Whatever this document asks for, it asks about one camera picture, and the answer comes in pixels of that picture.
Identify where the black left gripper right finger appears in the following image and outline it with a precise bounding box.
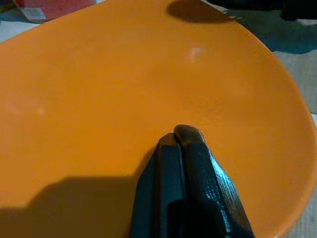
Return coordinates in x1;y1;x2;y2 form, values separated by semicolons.
173;123;256;238

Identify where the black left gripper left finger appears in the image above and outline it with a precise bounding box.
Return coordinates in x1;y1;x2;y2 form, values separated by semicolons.
130;132;186;238

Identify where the orange round plate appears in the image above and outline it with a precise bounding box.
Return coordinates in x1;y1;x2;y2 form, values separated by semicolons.
0;0;317;238

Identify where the red plastic bucket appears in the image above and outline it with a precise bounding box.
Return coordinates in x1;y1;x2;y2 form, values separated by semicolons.
13;0;96;23

